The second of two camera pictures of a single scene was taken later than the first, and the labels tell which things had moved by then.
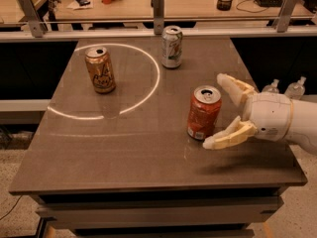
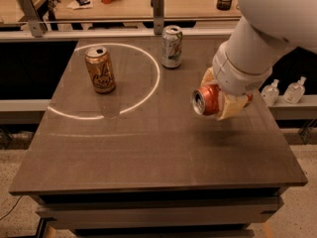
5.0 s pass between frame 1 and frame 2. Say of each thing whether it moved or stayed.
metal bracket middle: stayed
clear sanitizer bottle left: stayed
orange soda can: moved
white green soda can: stayed
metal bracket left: stayed
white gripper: moved
